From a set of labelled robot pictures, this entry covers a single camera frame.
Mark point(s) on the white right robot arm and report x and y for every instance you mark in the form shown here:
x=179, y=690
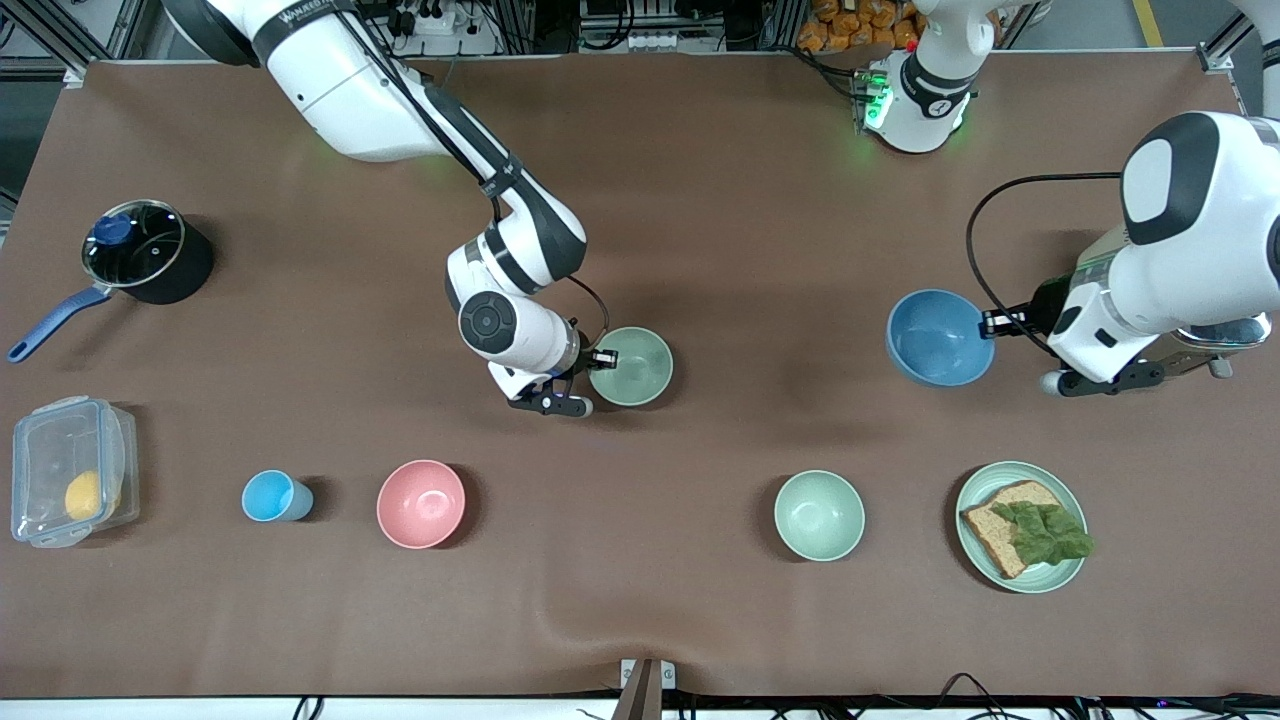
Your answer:
x=350, y=90

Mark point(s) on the dark brown stand post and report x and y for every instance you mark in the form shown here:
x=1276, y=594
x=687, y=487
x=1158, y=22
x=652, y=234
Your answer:
x=640, y=700

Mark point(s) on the wholegrain bread slice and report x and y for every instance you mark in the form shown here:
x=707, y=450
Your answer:
x=990, y=530

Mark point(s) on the clear plastic food container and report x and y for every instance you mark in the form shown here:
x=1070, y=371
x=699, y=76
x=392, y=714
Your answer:
x=50, y=450

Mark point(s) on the light green bowl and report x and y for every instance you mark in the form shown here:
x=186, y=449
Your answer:
x=819, y=515
x=635, y=370

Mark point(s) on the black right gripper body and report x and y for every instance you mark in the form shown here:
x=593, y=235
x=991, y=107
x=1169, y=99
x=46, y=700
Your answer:
x=584, y=360

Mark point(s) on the green lettuce leaf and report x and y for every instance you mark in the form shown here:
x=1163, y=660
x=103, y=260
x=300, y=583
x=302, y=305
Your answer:
x=1045, y=535

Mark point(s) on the pink bowl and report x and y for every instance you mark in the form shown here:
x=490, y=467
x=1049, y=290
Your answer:
x=421, y=504

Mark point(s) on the light green plate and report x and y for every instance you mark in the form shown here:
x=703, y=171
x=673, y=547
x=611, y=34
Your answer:
x=1040, y=578

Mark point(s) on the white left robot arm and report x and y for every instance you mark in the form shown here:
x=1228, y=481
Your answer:
x=1180, y=250

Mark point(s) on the small white power strip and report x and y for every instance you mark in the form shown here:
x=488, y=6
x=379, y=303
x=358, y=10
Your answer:
x=655, y=42

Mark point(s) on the grey metal clamp bracket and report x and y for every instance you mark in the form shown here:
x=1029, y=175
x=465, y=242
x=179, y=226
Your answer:
x=668, y=675

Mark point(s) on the light blue cup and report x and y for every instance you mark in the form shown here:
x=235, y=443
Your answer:
x=268, y=496

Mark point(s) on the blue bowl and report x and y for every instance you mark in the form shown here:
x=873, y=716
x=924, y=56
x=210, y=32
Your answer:
x=935, y=340

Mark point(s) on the orange snack bag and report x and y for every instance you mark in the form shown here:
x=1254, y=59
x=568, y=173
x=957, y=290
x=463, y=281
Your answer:
x=850, y=25

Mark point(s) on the brown table cover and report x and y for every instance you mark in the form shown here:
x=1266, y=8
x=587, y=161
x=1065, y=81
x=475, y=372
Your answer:
x=700, y=200

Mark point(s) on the glass lid with blue knob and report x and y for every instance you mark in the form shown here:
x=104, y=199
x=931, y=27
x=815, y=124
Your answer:
x=135, y=245

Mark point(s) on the yellow lemon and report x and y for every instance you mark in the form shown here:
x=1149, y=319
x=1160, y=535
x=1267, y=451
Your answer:
x=84, y=496

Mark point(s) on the aluminium frame profile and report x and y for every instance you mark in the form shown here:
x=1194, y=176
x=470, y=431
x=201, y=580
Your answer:
x=115, y=35
x=1215, y=60

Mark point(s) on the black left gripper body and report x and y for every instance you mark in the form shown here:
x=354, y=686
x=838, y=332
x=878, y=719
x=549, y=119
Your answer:
x=1047, y=303

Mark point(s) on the beige chrome toaster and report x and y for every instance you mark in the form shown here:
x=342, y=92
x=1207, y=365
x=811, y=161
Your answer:
x=1235, y=332

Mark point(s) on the white power strip with plugs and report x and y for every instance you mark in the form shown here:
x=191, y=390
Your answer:
x=440, y=25

